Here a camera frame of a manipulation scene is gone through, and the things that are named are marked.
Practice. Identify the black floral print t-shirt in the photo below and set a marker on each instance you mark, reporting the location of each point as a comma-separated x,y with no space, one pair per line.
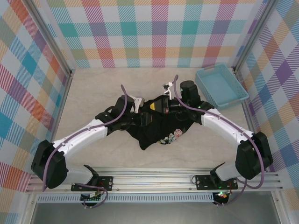
158,130

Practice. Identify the small electronics board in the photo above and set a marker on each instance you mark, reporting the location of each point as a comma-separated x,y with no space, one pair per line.
92,198
222,195

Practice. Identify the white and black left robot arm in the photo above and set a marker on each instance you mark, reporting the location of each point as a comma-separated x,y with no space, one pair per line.
81,135

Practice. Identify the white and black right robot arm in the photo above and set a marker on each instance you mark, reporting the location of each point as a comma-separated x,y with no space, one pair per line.
224,128

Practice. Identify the light blue plastic basket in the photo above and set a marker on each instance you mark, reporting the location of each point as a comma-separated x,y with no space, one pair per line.
219,86

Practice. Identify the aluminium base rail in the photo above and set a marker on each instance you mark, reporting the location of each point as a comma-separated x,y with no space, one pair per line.
151,182

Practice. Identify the aluminium corner post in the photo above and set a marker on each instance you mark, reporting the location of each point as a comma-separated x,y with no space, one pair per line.
254,35
50,37

